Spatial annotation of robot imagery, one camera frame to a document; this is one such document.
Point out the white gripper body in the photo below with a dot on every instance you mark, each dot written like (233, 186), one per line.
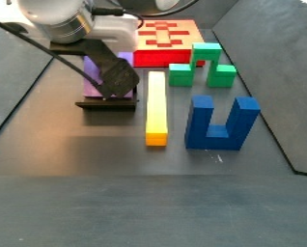
(117, 31)

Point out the purple U-shaped block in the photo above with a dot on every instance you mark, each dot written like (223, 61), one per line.
(91, 69)

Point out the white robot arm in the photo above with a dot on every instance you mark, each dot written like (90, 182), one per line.
(66, 21)

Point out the red puzzle board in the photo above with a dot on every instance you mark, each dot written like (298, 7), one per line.
(165, 43)

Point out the black angled fixture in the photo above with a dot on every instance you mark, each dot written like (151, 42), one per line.
(94, 100)

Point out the yellow long block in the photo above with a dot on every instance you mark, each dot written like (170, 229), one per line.
(157, 120)

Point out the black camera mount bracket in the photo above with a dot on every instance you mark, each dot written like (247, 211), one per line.
(117, 73)

